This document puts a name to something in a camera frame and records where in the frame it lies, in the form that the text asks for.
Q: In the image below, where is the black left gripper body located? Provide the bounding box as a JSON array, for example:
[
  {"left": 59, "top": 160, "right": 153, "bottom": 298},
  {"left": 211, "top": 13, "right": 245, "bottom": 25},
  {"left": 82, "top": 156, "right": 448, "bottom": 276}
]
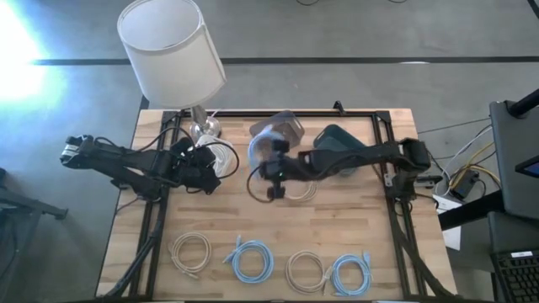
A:
[{"left": 170, "top": 136, "right": 222, "bottom": 195}]

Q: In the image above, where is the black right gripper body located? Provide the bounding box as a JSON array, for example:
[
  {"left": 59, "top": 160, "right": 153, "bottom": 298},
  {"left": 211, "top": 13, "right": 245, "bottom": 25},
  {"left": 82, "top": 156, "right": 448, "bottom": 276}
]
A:
[{"left": 259, "top": 151, "right": 304, "bottom": 189}]

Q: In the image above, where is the teal plastic bin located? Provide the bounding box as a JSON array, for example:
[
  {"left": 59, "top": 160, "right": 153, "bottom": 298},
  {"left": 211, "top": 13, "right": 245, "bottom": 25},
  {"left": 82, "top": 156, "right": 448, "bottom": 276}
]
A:
[{"left": 313, "top": 123, "right": 368, "bottom": 178}]

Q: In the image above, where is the table lamp with white shade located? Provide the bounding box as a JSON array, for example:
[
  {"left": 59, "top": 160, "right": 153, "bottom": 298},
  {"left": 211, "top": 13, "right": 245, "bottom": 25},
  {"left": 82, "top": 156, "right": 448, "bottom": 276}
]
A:
[{"left": 116, "top": 0, "right": 227, "bottom": 143}]

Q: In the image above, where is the black stand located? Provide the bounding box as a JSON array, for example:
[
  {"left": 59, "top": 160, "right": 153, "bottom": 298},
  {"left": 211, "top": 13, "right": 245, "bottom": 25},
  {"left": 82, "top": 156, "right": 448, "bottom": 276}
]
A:
[{"left": 0, "top": 167, "right": 69, "bottom": 303}]

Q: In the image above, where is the black power box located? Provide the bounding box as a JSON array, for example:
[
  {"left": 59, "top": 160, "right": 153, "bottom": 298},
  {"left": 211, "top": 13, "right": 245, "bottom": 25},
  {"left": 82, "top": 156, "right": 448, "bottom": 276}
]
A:
[{"left": 449, "top": 169, "right": 481, "bottom": 200}]

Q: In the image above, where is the white paper sheet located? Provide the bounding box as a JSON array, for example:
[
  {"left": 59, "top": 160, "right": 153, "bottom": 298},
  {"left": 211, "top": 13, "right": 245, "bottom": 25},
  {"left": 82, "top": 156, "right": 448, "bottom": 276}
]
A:
[{"left": 432, "top": 194, "right": 462, "bottom": 252}]

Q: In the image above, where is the black cart leg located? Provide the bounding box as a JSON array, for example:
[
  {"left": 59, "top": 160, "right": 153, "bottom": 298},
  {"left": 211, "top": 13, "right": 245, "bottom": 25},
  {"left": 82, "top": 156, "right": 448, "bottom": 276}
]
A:
[{"left": 437, "top": 189, "right": 505, "bottom": 231}]

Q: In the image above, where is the grey cart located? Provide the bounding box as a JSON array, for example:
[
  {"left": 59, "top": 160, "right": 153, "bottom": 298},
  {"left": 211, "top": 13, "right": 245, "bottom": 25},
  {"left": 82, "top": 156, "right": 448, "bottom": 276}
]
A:
[{"left": 488, "top": 99, "right": 539, "bottom": 221}]

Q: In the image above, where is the tablet screen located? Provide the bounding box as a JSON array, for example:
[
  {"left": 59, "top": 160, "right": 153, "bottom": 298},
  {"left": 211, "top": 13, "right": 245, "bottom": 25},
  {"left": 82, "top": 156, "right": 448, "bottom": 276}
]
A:
[{"left": 515, "top": 154, "right": 539, "bottom": 178}]

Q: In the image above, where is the black pole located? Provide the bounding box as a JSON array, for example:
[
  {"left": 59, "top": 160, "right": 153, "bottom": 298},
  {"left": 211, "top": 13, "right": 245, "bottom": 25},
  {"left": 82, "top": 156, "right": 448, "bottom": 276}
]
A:
[{"left": 507, "top": 88, "right": 539, "bottom": 119}]

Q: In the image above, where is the black keyboard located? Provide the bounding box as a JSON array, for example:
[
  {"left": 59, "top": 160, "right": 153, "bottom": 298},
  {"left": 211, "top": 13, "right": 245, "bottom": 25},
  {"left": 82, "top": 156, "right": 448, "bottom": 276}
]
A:
[{"left": 490, "top": 248, "right": 539, "bottom": 303}]

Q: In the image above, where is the white coiled cable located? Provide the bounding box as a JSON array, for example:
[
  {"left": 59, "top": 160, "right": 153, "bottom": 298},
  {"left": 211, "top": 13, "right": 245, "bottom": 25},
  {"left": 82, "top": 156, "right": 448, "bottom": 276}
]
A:
[{"left": 195, "top": 133, "right": 236, "bottom": 178}]

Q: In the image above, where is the beige coiled cable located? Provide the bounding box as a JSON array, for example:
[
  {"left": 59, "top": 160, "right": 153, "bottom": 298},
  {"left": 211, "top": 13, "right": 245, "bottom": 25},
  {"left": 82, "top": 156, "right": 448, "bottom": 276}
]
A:
[
  {"left": 285, "top": 249, "right": 334, "bottom": 295},
  {"left": 285, "top": 179, "right": 321, "bottom": 204},
  {"left": 168, "top": 231, "right": 213, "bottom": 280}
]

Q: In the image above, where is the black metal table frame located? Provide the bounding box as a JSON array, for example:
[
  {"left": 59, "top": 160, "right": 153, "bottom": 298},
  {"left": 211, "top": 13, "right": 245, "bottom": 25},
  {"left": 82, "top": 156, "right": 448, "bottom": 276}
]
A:
[{"left": 103, "top": 109, "right": 456, "bottom": 300}]

